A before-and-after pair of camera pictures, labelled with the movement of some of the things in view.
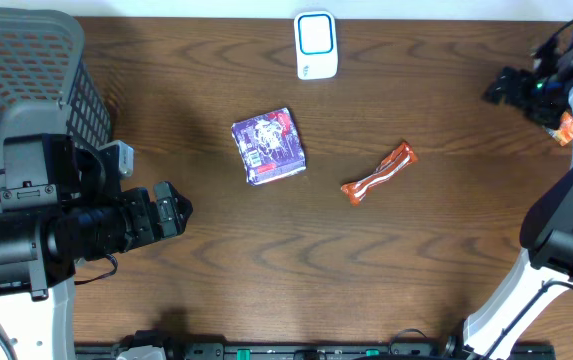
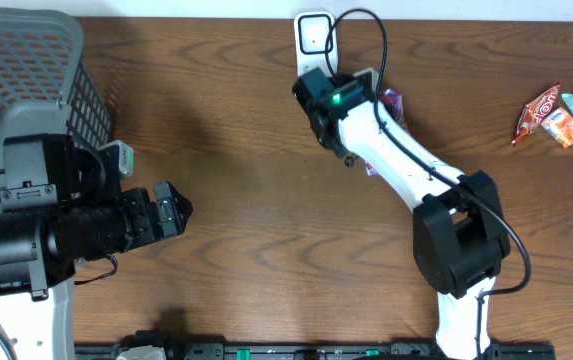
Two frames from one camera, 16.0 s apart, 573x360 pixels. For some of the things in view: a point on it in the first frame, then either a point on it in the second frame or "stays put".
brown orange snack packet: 391,165 → 530,116
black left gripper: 142,214 stays put
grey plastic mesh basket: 25,75 stays put
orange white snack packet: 565,131 stays put
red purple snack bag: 269,146 → 393,101
